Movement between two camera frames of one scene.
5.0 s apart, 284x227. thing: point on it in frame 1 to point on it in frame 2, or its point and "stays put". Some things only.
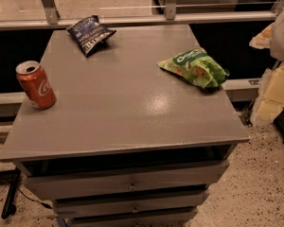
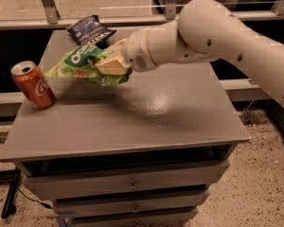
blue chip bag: (89, 33) stays put
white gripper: (283, 37) to (134, 51)
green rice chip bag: (196, 65) to (80, 62)
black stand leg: (9, 207) stays put
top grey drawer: (125, 181) stays put
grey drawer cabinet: (140, 133) stays put
